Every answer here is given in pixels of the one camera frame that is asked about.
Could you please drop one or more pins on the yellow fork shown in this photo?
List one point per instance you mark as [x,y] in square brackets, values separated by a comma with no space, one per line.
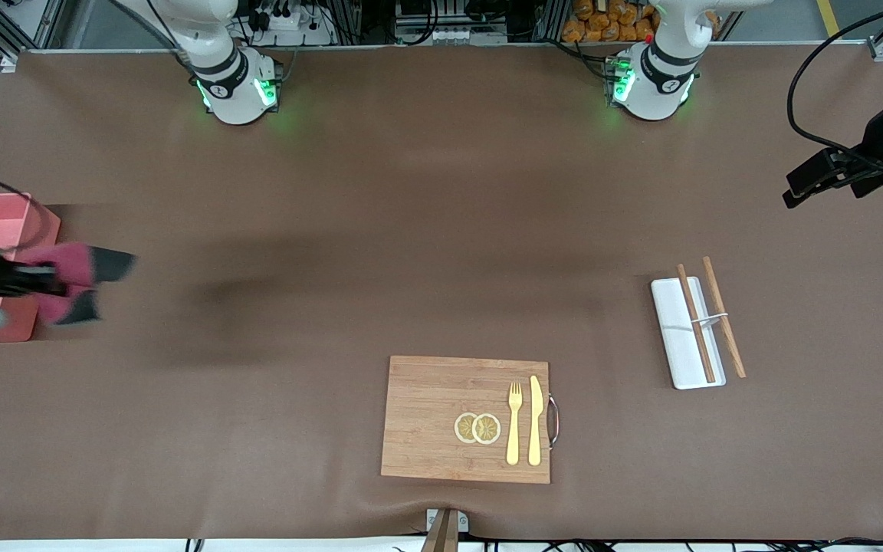
[514,437]

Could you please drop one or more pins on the bamboo cutting board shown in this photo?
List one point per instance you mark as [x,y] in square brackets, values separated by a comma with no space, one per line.
[426,414]

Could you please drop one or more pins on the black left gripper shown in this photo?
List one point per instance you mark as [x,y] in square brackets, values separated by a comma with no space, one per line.
[880,141]

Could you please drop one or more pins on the brown wooden chopstick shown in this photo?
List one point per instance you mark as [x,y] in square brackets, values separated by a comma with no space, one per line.
[721,307]
[700,337]

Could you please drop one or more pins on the white power strip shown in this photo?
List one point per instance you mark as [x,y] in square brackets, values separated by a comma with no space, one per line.
[296,31]

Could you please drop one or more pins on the lemon slice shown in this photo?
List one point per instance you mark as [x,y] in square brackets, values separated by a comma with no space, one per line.
[487,428]
[463,428]

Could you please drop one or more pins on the white chopstick rest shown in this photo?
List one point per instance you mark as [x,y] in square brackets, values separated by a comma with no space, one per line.
[710,320]

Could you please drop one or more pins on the white rectangular tray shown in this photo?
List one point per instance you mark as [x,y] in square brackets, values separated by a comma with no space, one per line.
[671,322]

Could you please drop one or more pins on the grey metal table bracket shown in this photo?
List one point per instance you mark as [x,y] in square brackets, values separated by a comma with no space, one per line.
[463,521]

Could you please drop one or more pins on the orange snack pile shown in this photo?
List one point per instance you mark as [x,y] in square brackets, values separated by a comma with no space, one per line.
[602,23]

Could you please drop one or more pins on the pink plastic box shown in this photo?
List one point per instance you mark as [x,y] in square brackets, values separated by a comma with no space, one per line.
[4,222]

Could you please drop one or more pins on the red and grey cloth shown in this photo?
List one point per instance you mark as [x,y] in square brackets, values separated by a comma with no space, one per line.
[66,264]

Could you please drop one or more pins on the yellow knife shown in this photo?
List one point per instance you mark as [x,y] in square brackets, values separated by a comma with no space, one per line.
[535,422]

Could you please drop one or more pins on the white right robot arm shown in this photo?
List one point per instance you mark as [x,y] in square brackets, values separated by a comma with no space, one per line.
[238,96]

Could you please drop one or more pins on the white socket bar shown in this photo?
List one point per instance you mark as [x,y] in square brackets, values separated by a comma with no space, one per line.
[449,36]

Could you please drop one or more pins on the brown bar under bracket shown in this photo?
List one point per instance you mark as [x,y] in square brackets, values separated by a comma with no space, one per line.
[441,537]

